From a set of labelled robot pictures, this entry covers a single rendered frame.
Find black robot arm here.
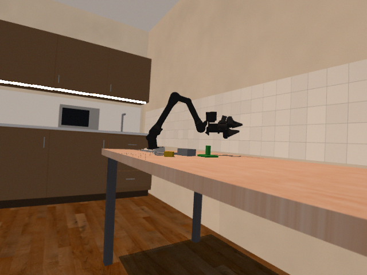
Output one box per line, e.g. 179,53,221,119
146,92,217,150

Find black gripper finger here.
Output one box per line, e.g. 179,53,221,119
232,118,243,128
228,128,240,137

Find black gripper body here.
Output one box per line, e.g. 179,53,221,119
216,116,233,139

